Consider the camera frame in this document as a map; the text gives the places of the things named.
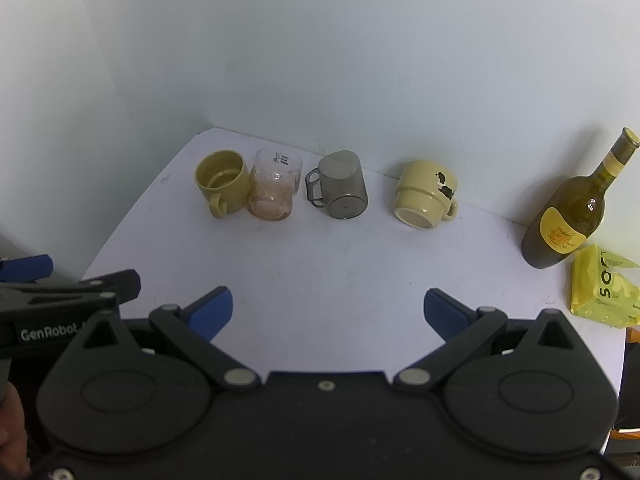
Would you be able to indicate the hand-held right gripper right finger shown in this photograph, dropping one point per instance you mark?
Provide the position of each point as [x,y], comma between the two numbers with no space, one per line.
[442,312]

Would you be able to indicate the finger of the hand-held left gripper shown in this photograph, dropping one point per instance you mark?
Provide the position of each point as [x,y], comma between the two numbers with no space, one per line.
[30,265]
[120,284]

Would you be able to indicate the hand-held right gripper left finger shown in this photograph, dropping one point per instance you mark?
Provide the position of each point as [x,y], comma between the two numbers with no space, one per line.
[214,310]

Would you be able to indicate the pink clear glass cup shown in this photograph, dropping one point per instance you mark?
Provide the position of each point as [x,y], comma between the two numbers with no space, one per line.
[275,185]

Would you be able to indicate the grey clear plastic cup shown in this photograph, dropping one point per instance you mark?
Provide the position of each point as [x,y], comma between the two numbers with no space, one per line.
[342,187]

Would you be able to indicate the person's left hand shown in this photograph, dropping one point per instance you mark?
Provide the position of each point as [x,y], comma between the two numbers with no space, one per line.
[9,427]

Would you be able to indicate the yellow mug with black print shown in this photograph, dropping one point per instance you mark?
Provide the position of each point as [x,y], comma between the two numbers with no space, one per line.
[422,192]

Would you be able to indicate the plain yellow ceramic mug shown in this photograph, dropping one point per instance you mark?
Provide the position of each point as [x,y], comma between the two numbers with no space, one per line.
[222,182]

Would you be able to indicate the yellow tissue packet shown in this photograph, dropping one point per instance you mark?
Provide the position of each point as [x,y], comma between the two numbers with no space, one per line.
[600,290]

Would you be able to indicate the green wine bottle yellow label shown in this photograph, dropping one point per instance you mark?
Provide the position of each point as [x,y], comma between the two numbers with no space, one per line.
[575,202]

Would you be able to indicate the dark furniture piece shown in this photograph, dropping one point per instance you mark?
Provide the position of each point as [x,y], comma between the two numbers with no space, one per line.
[631,380]

